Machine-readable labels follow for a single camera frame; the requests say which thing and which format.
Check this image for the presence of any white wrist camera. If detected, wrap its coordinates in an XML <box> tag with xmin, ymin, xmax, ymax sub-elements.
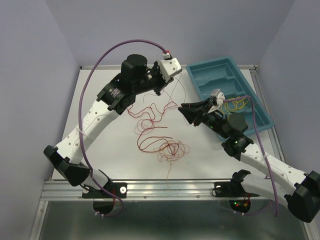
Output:
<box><xmin>157</xmin><ymin>51</ymin><xmax>183</xmax><ymax>82</ymax></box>
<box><xmin>208</xmin><ymin>88</ymin><xmax>225</xmax><ymax>113</ymax></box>

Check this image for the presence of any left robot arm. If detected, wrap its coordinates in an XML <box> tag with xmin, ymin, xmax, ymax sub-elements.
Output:
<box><xmin>43</xmin><ymin>53</ymin><xmax>182</xmax><ymax>197</ymax></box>

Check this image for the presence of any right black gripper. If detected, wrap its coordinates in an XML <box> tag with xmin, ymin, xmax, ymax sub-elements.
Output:
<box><xmin>178</xmin><ymin>97</ymin><xmax>230</xmax><ymax>140</ymax></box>

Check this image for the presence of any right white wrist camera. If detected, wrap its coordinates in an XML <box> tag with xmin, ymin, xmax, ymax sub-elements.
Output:
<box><xmin>208</xmin><ymin>88</ymin><xmax>225</xmax><ymax>113</ymax></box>

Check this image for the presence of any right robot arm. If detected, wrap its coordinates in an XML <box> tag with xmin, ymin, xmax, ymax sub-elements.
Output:
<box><xmin>178</xmin><ymin>97</ymin><xmax>320</xmax><ymax>223</ymax></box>

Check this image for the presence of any aluminium rail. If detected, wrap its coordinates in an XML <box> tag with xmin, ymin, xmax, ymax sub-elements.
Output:
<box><xmin>40</xmin><ymin>174</ymin><xmax>274</xmax><ymax>202</ymax></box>

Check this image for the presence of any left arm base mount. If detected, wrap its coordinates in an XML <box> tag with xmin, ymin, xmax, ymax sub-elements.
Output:
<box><xmin>78</xmin><ymin>174</ymin><xmax>128</xmax><ymax>201</ymax></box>

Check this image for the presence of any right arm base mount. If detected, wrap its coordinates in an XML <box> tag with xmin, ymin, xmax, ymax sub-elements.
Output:
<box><xmin>211</xmin><ymin>169</ymin><xmax>259</xmax><ymax>198</ymax></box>

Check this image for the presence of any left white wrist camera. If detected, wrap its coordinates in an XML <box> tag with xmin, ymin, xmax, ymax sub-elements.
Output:
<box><xmin>157</xmin><ymin>51</ymin><xmax>183</xmax><ymax>82</ymax></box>

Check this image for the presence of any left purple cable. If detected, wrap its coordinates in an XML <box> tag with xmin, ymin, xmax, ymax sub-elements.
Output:
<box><xmin>78</xmin><ymin>38</ymin><xmax>173</xmax><ymax>218</ymax></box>

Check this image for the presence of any looped thin red wire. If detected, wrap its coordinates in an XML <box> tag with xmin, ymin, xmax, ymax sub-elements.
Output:
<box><xmin>134</xmin><ymin>118</ymin><xmax>156</xmax><ymax>135</ymax></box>

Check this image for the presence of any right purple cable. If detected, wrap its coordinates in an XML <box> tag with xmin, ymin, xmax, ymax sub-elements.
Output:
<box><xmin>222</xmin><ymin>96</ymin><xmax>280</xmax><ymax>218</ymax></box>

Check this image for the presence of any teal plastic tray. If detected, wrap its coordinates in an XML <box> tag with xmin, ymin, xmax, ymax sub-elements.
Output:
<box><xmin>186</xmin><ymin>57</ymin><xmax>274</xmax><ymax>135</ymax></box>

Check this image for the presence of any purple cable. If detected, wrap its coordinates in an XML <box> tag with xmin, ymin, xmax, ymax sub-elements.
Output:
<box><xmin>222</xmin><ymin>96</ymin><xmax>280</xmax><ymax>218</ymax></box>
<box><xmin>78</xmin><ymin>38</ymin><xmax>173</xmax><ymax>218</ymax></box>

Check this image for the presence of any thick red wire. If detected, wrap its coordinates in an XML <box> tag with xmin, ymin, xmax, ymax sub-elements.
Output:
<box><xmin>136</xmin><ymin>125</ymin><xmax>175</xmax><ymax>152</ymax></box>

